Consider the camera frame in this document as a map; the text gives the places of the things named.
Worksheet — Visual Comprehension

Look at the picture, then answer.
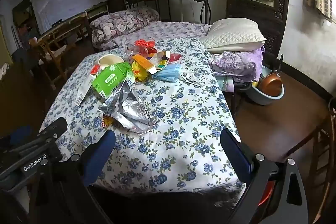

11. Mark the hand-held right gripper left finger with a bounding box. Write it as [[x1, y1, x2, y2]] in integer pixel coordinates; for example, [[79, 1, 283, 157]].
[[52, 131, 116, 224]]

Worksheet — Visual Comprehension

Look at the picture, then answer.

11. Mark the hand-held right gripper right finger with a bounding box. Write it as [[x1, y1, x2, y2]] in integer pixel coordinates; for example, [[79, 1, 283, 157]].
[[220, 129, 310, 224]]

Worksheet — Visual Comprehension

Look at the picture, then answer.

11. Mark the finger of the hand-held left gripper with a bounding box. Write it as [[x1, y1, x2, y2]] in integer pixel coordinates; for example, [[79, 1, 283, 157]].
[[39, 117, 68, 140]]

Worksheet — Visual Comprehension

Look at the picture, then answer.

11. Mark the white carton box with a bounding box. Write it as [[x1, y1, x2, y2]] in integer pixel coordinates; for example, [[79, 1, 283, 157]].
[[74, 65, 101, 106]]

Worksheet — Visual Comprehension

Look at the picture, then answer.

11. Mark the green tissue pack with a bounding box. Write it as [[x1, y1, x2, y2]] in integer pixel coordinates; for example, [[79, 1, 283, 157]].
[[92, 62, 134, 100]]

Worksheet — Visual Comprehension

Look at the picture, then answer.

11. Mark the white paper cup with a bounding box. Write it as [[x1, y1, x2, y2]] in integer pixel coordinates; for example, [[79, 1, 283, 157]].
[[98, 54, 125, 69]]

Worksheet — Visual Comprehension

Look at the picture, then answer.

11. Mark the yellow artificial flower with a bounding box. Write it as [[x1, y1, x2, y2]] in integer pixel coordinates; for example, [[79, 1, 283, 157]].
[[131, 61, 147, 81]]

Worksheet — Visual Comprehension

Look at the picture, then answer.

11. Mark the orange and white box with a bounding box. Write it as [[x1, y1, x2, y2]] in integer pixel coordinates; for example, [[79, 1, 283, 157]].
[[131, 51, 171, 75]]

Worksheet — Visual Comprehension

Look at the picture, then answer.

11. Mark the blue face mask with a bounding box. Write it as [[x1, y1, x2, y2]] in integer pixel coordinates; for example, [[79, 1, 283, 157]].
[[152, 63, 183, 82]]

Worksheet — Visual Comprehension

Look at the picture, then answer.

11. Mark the clear plastic bag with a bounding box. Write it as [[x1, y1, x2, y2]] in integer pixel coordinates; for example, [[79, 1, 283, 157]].
[[127, 46, 147, 59]]

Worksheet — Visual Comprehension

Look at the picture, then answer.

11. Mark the colourful snack wrapper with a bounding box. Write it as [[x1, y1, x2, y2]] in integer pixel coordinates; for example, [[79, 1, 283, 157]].
[[157, 57, 175, 71]]

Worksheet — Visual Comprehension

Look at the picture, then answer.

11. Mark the red frilly net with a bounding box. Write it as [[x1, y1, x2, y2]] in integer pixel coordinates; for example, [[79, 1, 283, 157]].
[[134, 40, 156, 52]]

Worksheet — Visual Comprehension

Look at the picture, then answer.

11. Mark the silver foil bag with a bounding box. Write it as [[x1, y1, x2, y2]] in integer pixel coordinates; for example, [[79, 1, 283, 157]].
[[98, 81, 160, 134]]

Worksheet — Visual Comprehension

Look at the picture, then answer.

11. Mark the light blue plastic basin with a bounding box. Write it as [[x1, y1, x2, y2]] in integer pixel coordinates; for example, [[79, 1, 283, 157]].
[[245, 65, 285, 106]]

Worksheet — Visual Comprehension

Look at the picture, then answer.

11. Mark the pale folded cloth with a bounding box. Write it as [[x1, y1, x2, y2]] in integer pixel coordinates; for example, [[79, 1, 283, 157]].
[[217, 76, 237, 93]]

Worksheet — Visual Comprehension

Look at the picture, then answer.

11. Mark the brown frying pan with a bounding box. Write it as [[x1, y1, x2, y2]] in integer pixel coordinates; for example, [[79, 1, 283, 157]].
[[256, 54, 284, 97]]

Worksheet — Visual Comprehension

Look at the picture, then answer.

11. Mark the round-backed wooden chair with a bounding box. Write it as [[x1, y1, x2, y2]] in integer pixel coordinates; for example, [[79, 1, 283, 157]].
[[307, 98, 336, 224]]

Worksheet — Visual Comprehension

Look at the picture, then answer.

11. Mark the purple floral blanket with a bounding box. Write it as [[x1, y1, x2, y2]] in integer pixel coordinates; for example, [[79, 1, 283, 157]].
[[209, 47, 264, 83]]

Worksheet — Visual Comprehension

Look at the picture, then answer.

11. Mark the wooden armchair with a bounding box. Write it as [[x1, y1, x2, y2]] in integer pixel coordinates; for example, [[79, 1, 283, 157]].
[[29, 11, 91, 83]]

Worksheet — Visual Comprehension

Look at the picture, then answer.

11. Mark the white quilted pillow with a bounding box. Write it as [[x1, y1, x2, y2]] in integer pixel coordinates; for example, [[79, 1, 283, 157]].
[[200, 18, 267, 54]]

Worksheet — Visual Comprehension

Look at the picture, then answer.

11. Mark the rolled floral quilt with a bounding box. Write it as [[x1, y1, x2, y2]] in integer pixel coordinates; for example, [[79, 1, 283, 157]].
[[91, 8, 160, 50]]

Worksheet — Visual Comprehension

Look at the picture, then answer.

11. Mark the purple floral bed sheet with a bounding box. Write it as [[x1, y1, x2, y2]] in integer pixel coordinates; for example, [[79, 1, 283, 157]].
[[114, 21, 212, 50]]

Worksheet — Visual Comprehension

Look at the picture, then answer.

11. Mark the dark carved wooden screen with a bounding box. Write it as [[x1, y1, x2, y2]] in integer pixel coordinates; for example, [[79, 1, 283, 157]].
[[226, 0, 289, 56]]

